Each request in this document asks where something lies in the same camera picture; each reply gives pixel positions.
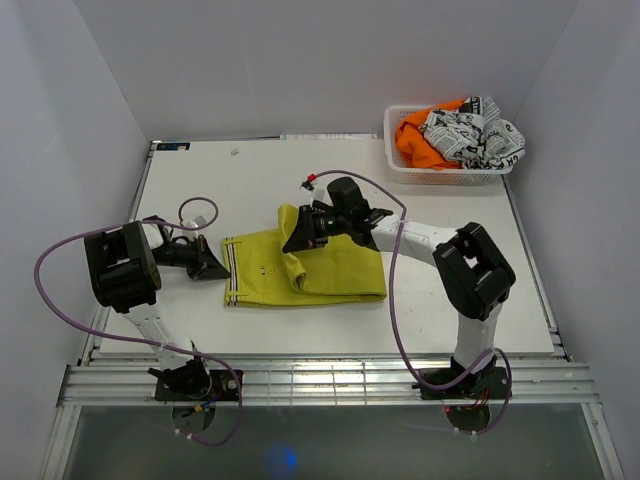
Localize yellow-green trousers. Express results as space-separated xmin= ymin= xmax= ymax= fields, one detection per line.
xmin=222 ymin=204 xmax=387 ymax=307

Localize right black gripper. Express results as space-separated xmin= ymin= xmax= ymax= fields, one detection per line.
xmin=283 ymin=204 xmax=351 ymax=253

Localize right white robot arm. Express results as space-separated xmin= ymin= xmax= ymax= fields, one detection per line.
xmin=282 ymin=171 xmax=516 ymax=400

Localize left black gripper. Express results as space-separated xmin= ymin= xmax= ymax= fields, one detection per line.
xmin=154 ymin=234 xmax=230 ymax=280

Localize blue label sticker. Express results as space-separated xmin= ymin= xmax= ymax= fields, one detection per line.
xmin=155 ymin=142 xmax=191 ymax=151

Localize aluminium rail frame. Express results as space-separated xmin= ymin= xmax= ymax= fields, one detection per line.
xmin=38 ymin=139 xmax=626 ymax=480

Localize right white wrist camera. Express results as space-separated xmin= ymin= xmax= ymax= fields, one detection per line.
xmin=300 ymin=180 xmax=325 ymax=206

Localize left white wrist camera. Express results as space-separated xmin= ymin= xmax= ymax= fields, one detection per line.
xmin=182 ymin=215 xmax=207 ymax=232

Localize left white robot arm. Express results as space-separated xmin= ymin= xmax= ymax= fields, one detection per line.
xmin=84 ymin=216 xmax=231 ymax=400

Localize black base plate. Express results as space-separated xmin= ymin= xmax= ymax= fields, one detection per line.
xmin=412 ymin=365 xmax=513 ymax=402
xmin=153 ymin=369 xmax=244 ymax=403

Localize newspaper print garment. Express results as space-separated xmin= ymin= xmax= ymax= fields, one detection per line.
xmin=418 ymin=96 xmax=526 ymax=170

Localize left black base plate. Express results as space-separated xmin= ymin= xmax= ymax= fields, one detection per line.
xmin=153 ymin=369 xmax=244 ymax=403

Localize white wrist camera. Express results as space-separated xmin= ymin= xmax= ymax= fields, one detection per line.
xmin=182 ymin=215 xmax=207 ymax=232
xmin=300 ymin=180 xmax=325 ymax=206

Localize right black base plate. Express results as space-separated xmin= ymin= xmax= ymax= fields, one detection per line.
xmin=412 ymin=365 xmax=513 ymax=402

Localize white plastic basket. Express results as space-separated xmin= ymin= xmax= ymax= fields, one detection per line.
xmin=383 ymin=104 xmax=513 ymax=186

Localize orange garment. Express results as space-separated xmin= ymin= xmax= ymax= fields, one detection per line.
xmin=395 ymin=100 xmax=463 ymax=170

